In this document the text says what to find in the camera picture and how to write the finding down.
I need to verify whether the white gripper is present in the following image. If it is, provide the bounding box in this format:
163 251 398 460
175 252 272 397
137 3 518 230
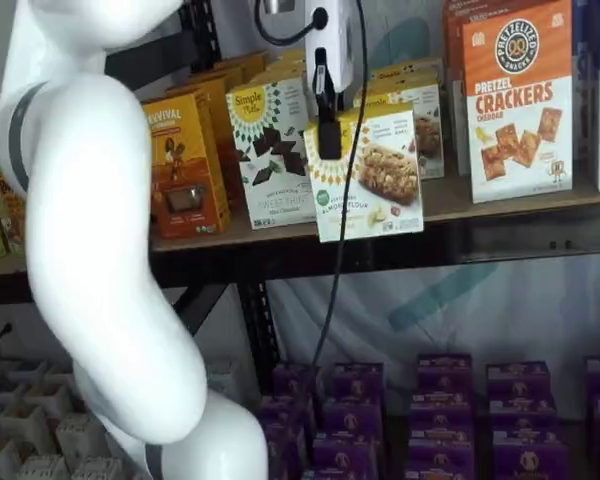
304 0 355 162

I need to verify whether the orange pretzel crackers box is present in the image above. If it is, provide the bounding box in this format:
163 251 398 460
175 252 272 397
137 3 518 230
440 0 469 177
462 0 576 205

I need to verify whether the thick curved black cable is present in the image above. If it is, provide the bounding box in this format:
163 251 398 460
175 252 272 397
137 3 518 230
254 0 329 47

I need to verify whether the thin long black cable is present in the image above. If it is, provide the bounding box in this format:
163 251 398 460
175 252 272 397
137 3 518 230
299 0 369 386

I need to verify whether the Simple Mills almond bar box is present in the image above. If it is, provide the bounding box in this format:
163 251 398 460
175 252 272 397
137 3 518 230
303 103 425 244
359 82 447 182
365 68 445 89

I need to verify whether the Sweet Thins mint chocolate box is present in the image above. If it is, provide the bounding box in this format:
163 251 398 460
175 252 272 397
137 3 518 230
225 77 317 231

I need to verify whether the black metal shelf rack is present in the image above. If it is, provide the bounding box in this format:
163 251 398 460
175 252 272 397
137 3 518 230
104 0 600 366

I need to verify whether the orange Revival snack box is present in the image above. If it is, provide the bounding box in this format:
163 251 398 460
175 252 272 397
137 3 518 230
142 89 231 239
165 73 241 201
189 62 254 101

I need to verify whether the orange chocolate chip cookie box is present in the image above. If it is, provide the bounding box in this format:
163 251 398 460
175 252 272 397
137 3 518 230
0 169 30 257

